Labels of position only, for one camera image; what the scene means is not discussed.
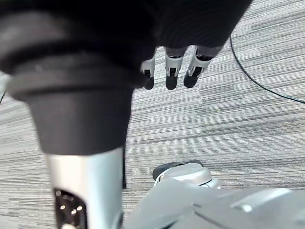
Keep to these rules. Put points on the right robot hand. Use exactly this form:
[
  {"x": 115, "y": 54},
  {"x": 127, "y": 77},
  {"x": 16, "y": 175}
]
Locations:
[{"x": 78, "y": 71}]

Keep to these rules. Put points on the silver robot leg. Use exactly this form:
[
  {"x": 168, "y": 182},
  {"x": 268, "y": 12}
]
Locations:
[{"x": 214, "y": 207}]

